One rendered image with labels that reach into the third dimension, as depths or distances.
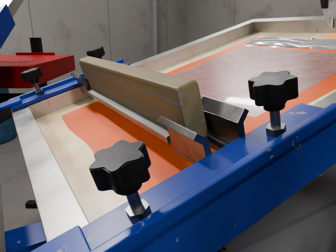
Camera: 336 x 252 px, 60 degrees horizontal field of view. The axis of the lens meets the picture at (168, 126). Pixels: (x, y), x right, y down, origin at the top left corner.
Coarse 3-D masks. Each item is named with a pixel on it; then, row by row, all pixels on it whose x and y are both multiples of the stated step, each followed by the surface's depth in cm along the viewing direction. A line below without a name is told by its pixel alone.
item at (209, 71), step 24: (240, 48) 81; (264, 48) 75; (288, 48) 70; (168, 72) 76; (192, 72) 71; (216, 72) 67; (240, 72) 63; (72, 120) 61; (96, 120) 58; (120, 120) 55
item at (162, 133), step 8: (96, 96) 58; (104, 96) 57; (104, 104) 55; (112, 104) 52; (120, 104) 51; (120, 112) 48; (128, 112) 46; (136, 120) 43; (144, 120) 42; (144, 128) 41; (152, 128) 39; (160, 128) 38; (160, 136) 37; (168, 136) 36
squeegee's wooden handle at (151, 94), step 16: (80, 64) 64; (96, 64) 54; (112, 64) 50; (96, 80) 58; (112, 80) 49; (128, 80) 42; (144, 80) 38; (160, 80) 35; (176, 80) 33; (192, 80) 32; (112, 96) 53; (128, 96) 45; (144, 96) 40; (160, 96) 35; (176, 96) 32; (192, 96) 32; (144, 112) 42; (160, 112) 37; (176, 112) 33; (192, 112) 33; (192, 128) 34
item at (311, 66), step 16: (304, 48) 67; (272, 64) 62; (288, 64) 60; (304, 64) 58; (320, 64) 56; (224, 80) 61; (240, 80) 58; (304, 80) 51; (320, 80) 49; (208, 96) 55; (224, 96) 53; (240, 96) 51; (304, 96) 46; (320, 96) 44; (256, 112) 45; (128, 128) 51; (96, 144) 48; (112, 144) 47; (160, 144) 43; (160, 160) 39; (176, 160) 38; (160, 176) 36
